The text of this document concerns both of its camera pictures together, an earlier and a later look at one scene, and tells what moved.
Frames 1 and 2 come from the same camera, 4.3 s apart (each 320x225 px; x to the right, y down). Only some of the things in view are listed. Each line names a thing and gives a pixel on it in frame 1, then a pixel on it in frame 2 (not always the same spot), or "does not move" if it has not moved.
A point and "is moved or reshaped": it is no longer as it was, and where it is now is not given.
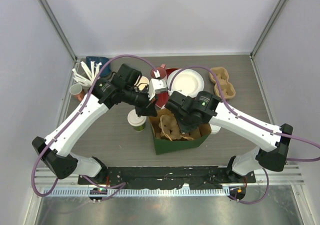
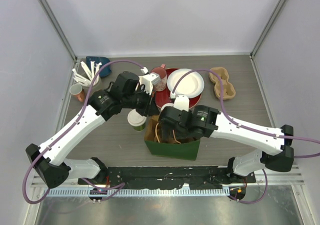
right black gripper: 186,129 -> 165,133
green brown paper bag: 167,136 is moved or reshaped
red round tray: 161,97 does not move
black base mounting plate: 196,177 does not move
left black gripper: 148,109 does not move
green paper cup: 139,128 does not move
